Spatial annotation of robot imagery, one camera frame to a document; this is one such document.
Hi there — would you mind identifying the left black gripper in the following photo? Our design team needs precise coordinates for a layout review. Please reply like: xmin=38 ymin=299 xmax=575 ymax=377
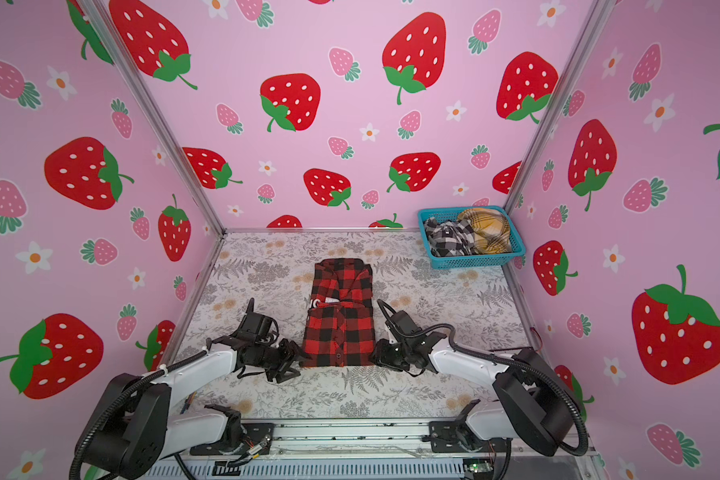
xmin=256 ymin=337 xmax=313 ymax=380

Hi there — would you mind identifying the red black plaid shirt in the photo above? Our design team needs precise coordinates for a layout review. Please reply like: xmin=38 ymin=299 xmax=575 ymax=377
xmin=300 ymin=258 xmax=376 ymax=368

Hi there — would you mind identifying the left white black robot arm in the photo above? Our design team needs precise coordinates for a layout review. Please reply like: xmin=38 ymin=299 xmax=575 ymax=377
xmin=68 ymin=336 xmax=309 ymax=479

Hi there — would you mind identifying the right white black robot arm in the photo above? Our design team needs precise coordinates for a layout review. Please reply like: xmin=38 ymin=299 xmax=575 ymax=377
xmin=370 ymin=324 xmax=589 ymax=457

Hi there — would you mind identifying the white black plaid shirt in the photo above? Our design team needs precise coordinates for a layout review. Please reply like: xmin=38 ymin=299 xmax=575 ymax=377
xmin=424 ymin=218 xmax=477 ymax=258

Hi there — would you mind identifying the yellow plaid shirt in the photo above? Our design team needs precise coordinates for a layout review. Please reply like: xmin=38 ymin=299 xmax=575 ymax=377
xmin=458 ymin=207 xmax=512 ymax=254

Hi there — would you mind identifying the teal plastic basket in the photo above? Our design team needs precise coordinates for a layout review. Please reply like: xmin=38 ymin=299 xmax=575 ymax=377
xmin=418 ymin=206 xmax=526 ymax=269

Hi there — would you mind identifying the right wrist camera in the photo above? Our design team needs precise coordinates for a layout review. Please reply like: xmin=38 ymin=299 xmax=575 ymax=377
xmin=377 ymin=300 xmax=423 ymax=343

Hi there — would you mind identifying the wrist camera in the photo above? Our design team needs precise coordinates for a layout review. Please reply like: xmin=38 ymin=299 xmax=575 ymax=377
xmin=377 ymin=300 xmax=423 ymax=343
xmin=234 ymin=298 xmax=280 ymax=346

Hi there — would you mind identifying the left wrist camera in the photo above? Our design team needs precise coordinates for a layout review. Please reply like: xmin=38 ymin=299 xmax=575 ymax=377
xmin=234 ymin=298 xmax=280 ymax=346

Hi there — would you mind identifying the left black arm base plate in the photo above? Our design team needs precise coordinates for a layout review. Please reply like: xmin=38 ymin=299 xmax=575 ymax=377
xmin=189 ymin=422 xmax=275 ymax=457

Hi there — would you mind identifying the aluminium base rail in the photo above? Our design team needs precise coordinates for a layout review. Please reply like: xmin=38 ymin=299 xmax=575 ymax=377
xmin=159 ymin=410 xmax=589 ymax=460

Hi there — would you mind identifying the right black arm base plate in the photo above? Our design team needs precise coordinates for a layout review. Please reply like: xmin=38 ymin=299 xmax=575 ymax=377
xmin=428 ymin=420 xmax=507 ymax=454

